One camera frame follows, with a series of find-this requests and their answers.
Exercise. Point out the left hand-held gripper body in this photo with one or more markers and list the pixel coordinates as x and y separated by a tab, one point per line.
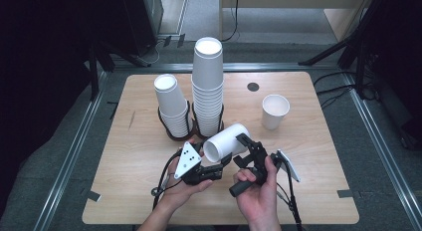
187	159

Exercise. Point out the dark cabinet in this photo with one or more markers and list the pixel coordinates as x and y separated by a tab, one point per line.
139	22

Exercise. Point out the white paper cup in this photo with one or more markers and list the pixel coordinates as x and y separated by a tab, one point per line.
222	141
273	116

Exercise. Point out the light wooden furniture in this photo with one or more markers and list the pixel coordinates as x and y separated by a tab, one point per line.
341	22

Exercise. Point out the black metal stand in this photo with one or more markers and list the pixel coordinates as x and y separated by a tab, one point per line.
99	58

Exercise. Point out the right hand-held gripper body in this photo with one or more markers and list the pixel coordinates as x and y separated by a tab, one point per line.
260	153

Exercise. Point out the grey tape piece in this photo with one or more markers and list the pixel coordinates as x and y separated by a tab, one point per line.
346	193
94	195

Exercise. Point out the black floor tape marks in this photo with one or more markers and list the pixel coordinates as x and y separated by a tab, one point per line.
114	110

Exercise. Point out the person's right hand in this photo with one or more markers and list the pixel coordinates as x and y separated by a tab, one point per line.
262	201

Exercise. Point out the black round table grommet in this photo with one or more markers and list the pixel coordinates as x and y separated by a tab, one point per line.
253	87

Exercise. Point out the aluminium frame rail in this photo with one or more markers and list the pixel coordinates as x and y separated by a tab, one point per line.
76	151
265	67
381	151

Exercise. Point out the black tripod stand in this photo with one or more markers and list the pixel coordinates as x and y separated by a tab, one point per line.
355	38

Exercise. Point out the tall stack of paper cups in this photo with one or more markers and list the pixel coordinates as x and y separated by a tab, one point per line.
207	75

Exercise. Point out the short stack of paper cups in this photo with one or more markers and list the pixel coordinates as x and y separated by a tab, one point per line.
170	101

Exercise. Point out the person's left hand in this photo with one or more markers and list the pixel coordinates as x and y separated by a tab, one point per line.
179	191

